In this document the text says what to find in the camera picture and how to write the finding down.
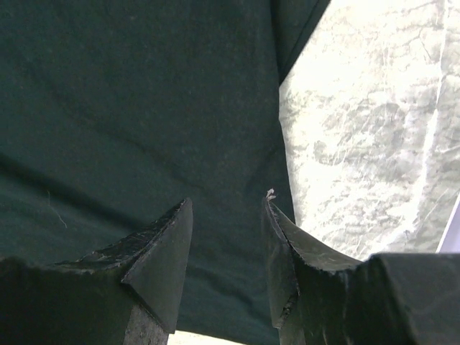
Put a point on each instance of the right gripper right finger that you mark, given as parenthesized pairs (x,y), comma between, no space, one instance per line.
(321,296)

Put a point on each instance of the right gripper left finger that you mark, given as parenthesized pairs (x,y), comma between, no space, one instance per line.
(126,293)

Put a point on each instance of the black t shirt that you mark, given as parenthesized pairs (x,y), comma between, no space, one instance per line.
(114,111)

